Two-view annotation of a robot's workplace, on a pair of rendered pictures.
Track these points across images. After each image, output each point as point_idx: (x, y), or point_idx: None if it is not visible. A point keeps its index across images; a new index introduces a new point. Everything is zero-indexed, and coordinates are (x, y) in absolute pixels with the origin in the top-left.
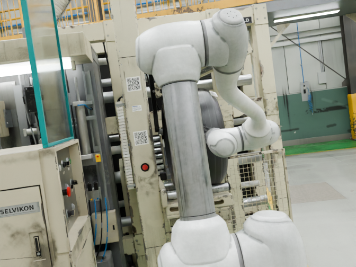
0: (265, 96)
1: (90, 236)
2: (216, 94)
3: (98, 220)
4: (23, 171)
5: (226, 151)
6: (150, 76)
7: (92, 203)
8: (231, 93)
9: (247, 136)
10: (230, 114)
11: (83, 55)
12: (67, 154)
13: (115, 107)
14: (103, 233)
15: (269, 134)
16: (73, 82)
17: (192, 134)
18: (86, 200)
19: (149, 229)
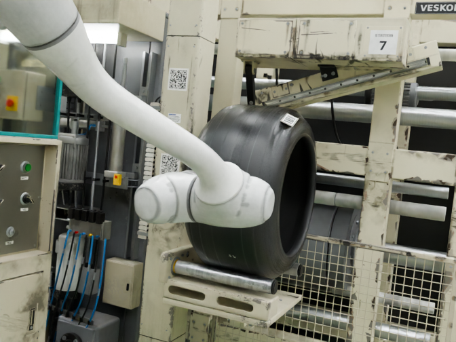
0: None
1: (32, 282)
2: (296, 121)
3: (112, 269)
4: None
5: (144, 212)
6: (248, 78)
7: (119, 243)
8: (85, 96)
9: (195, 196)
10: (385, 171)
11: (117, 24)
12: (31, 158)
13: (211, 117)
14: (114, 290)
15: (234, 205)
16: (134, 66)
17: None
18: (50, 231)
19: (150, 308)
